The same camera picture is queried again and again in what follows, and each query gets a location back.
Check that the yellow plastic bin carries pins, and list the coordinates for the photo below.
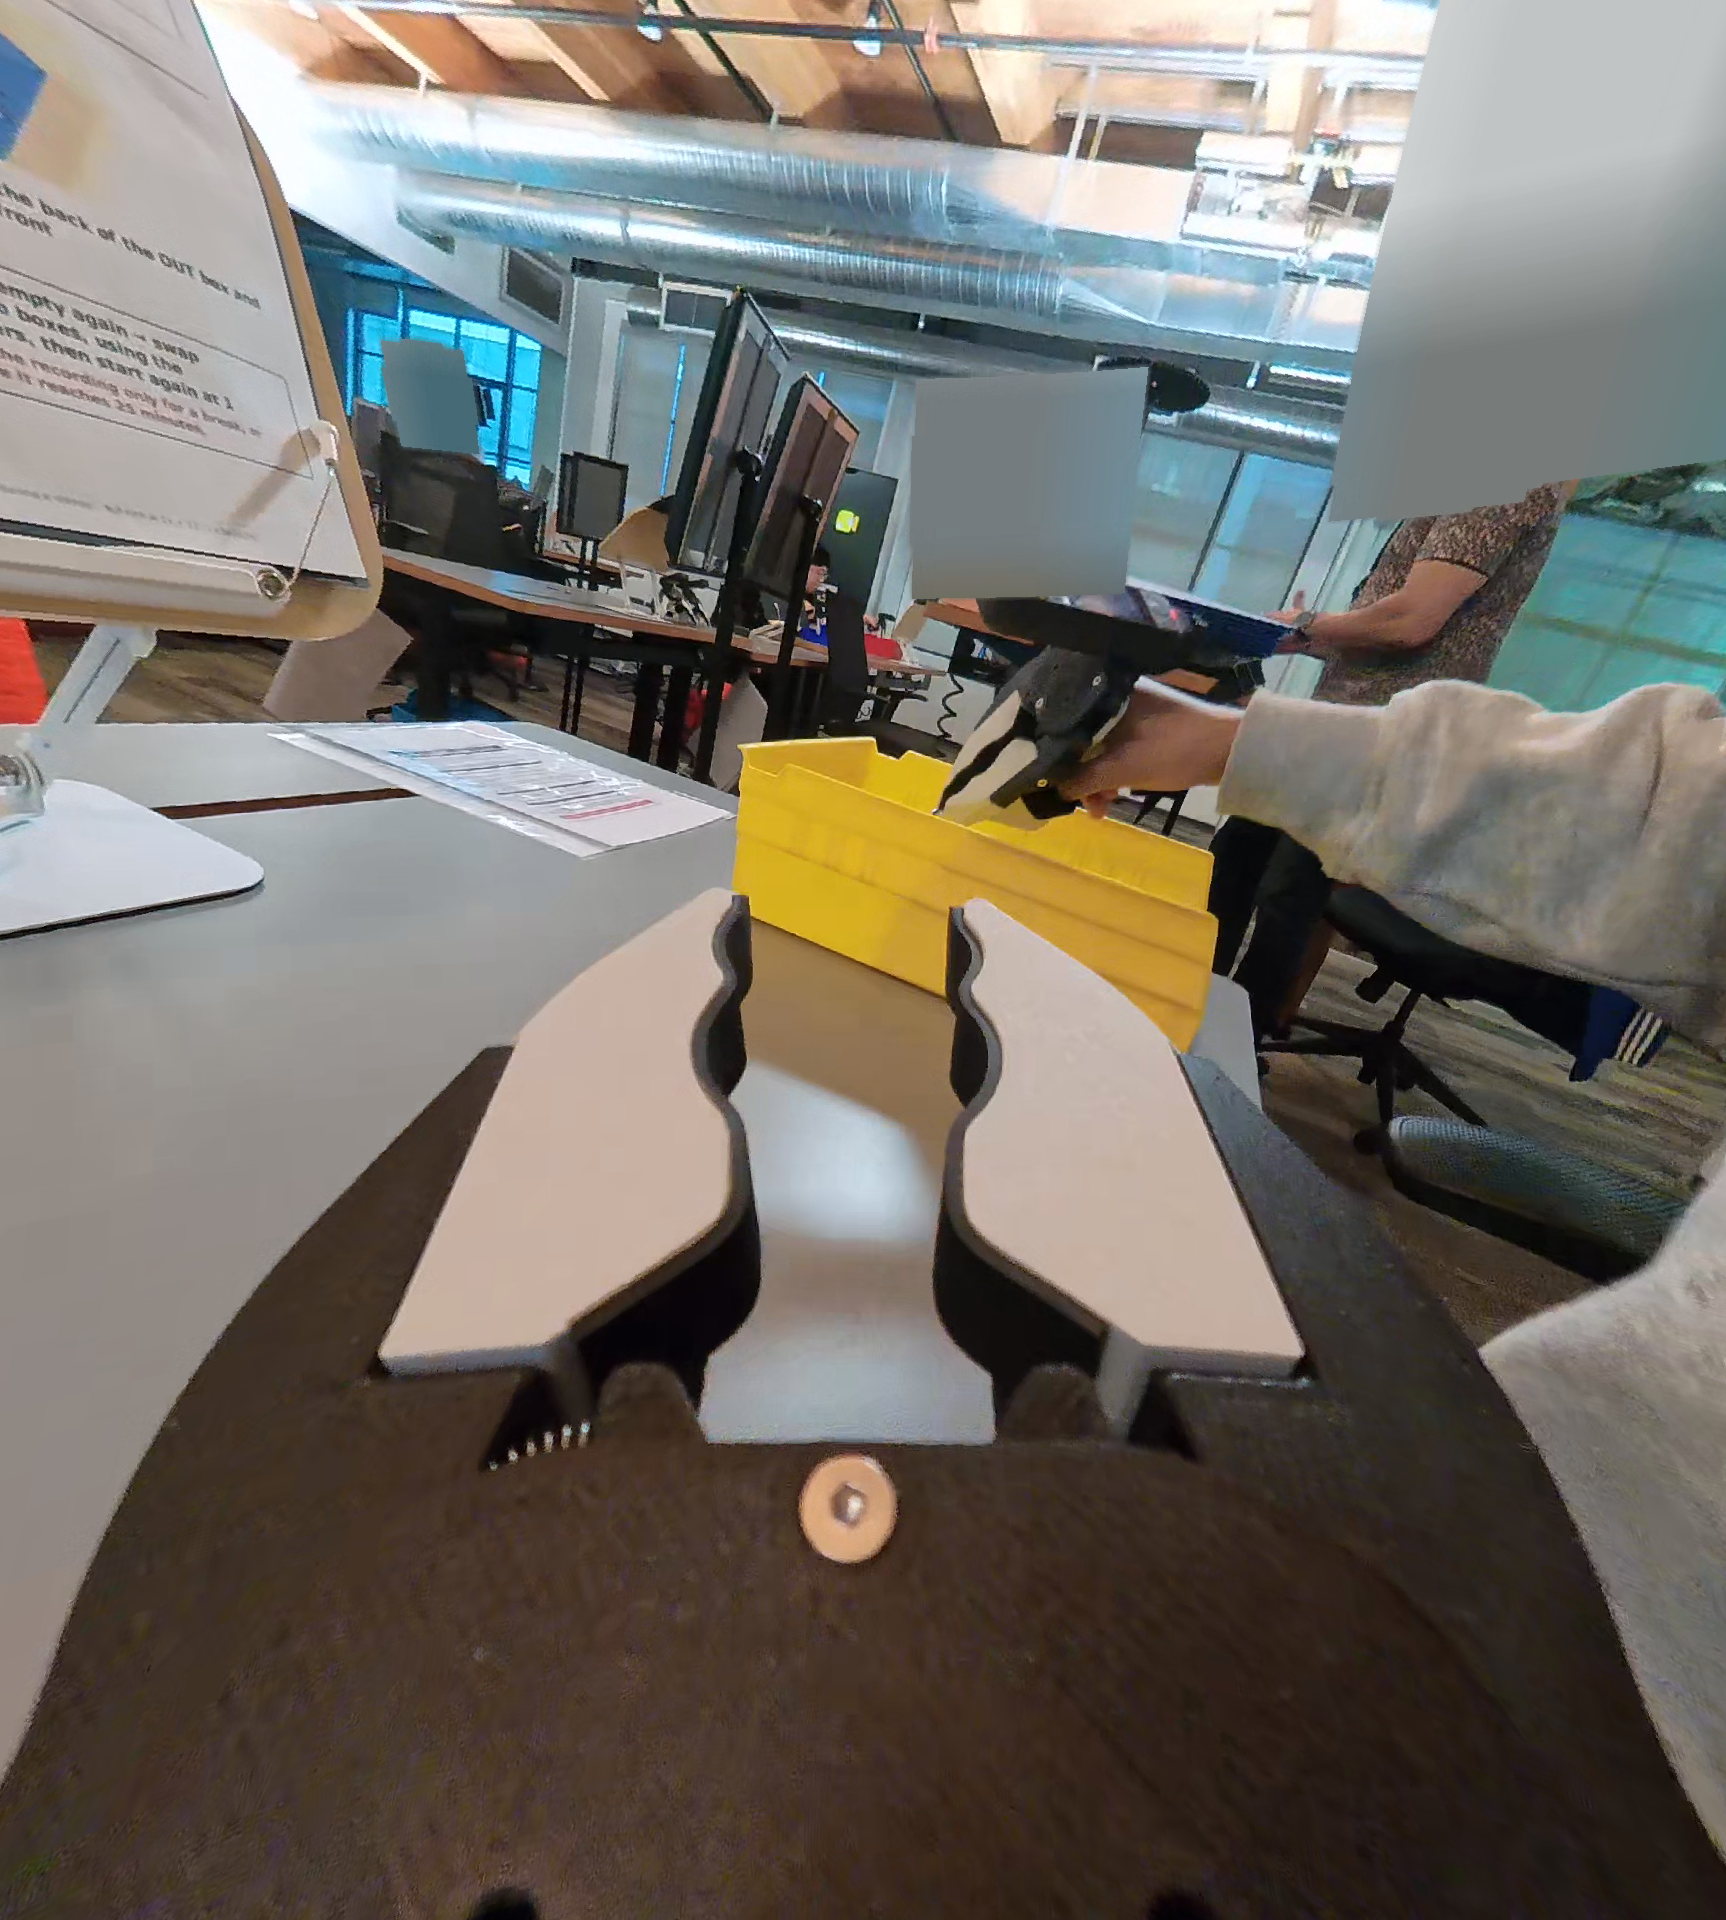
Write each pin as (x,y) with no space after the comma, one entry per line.
(863,871)

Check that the small black monitor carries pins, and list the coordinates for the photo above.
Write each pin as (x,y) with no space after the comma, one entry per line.
(592,494)

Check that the blue jacket with white stripes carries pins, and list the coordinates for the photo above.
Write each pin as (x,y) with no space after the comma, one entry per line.
(1620,1042)

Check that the printed instruction sheet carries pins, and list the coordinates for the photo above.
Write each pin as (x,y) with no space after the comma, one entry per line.
(83,301)

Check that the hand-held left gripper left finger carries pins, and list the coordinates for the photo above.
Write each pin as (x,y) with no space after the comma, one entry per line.
(579,1170)

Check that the white document stand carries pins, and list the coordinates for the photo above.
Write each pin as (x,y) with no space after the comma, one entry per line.
(83,871)

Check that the grey desk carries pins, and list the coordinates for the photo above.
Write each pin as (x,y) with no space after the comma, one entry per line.
(279,1051)

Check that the person's right forearm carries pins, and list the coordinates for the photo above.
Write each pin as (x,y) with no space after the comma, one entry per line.
(1479,824)

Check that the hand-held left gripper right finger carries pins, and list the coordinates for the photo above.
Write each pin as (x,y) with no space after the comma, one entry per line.
(1118,1184)

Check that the silver ventilation duct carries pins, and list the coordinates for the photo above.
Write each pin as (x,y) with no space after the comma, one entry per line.
(623,143)
(742,241)

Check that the black office chair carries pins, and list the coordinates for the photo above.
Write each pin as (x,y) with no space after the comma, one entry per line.
(1433,961)

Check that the person's right hand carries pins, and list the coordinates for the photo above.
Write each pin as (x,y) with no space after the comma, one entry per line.
(1163,750)

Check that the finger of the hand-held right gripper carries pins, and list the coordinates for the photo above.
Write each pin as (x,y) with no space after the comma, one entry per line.
(981,772)
(1047,788)

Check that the wooden background desk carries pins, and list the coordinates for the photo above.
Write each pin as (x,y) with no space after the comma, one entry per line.
(533,592)

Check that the blue bin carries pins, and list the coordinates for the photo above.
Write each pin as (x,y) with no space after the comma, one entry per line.
(1246,630)

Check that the tall black monitor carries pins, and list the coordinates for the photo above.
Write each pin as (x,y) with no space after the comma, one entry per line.
(721,434)
(801,480)

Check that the person's light fleece sweater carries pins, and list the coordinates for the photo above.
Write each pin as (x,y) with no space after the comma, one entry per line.
(1672,1500)

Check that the laminated instruction sheet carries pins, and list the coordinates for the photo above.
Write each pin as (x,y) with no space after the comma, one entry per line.
(503,781)

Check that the grey mesh office chair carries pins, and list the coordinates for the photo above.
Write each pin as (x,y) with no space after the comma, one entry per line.
(1539,1192)

